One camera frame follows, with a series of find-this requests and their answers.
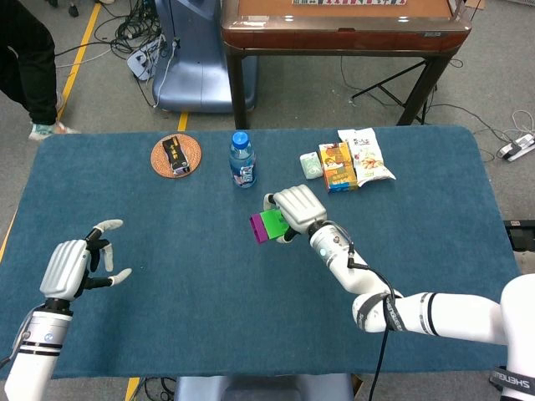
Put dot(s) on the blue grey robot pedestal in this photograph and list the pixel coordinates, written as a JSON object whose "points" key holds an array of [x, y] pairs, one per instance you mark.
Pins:
{"points": [[200, 71]]}

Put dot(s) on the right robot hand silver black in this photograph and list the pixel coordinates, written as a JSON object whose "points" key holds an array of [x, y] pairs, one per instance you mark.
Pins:
{"points": [[299, 204]]}

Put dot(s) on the person in black clothes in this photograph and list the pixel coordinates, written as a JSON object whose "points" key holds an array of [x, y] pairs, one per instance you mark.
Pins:
{"points": [[25, 62]]}

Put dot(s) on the small black purple carton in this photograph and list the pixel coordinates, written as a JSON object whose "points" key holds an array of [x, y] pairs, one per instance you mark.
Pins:
{"points": [[175, 154]]}

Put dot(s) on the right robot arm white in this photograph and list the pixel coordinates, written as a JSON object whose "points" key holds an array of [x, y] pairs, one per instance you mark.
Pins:
{"points": [[451, 313]]}

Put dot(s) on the white power strip black plug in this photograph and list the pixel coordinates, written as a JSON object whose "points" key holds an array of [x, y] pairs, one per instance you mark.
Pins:
{"points": [[516, 148]]}

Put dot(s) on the white snack bag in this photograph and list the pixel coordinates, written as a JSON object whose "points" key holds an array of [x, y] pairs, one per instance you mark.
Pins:
{"points": [[370, 158]]}

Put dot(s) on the green building block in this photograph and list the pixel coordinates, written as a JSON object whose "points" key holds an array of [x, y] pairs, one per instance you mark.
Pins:
{"points": [[272, 223]]}

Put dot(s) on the blue felt table cover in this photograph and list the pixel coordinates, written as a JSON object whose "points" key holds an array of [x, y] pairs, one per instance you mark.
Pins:
{"points": [[188, 292]]}

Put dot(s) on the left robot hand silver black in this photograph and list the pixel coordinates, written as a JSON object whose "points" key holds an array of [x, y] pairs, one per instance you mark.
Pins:
{"points": [[67, 267]]}

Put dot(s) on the black equipment frame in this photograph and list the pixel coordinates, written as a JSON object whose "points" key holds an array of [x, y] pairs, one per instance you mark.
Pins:
{"points": [[520, 234]]}

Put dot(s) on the brown mahjong table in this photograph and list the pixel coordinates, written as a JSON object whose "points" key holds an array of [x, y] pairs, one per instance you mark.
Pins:
{"points": [[347, 33]]}

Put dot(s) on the blue grey own robot base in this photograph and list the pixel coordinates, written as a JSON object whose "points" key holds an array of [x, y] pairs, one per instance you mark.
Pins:
{"points": [[263, 388]]}

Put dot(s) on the water bottle blue cap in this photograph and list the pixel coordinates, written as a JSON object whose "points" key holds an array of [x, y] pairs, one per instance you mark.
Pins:
{"points": [[242, 160]]}

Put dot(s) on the round woven coaster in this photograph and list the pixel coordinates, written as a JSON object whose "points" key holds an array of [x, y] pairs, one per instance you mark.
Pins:
{"points": [[161, 156]]}

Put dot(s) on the yellow orange snack box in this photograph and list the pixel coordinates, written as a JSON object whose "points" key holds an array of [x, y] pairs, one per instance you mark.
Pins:
{"points": [[337, 167]]}

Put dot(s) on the face-up mahjong tile row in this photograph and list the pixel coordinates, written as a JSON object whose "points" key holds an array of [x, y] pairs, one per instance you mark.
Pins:
{"points": [[347, 2]]}

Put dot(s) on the purple building block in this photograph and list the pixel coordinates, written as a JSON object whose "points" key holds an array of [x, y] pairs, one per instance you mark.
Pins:
{"points": [[260, 229]]}

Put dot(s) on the white power strip with plugs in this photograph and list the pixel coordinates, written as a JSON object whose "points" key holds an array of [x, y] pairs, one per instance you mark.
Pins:
{"points": [[144, 58]]}

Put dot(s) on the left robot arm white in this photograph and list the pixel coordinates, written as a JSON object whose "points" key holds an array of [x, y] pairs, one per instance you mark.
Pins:
{"points": [[33, 346]]}

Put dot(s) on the white tissue pack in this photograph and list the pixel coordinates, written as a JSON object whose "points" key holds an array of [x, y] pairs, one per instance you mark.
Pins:
{"points": [[311, 165]]}

